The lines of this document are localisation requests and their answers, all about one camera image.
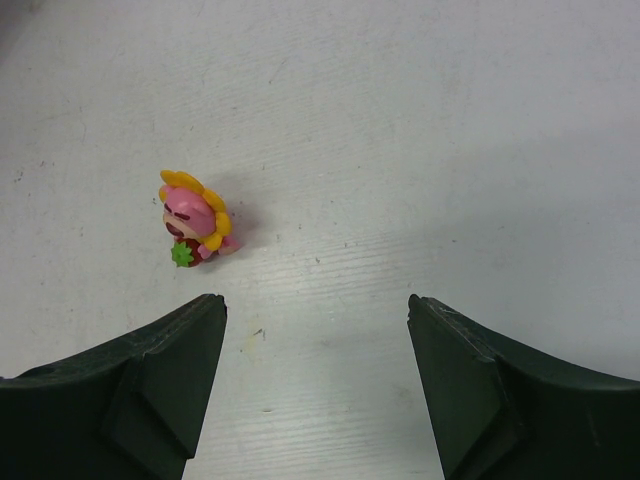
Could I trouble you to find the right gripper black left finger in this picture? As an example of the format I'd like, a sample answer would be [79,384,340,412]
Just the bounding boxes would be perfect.
[1,294,227,479]

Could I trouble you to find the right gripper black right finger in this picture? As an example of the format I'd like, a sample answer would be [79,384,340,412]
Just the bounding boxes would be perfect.
[408,295,639,479]

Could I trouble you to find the pink bear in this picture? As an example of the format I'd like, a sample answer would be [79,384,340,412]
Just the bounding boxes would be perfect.
[158,170,240,268]

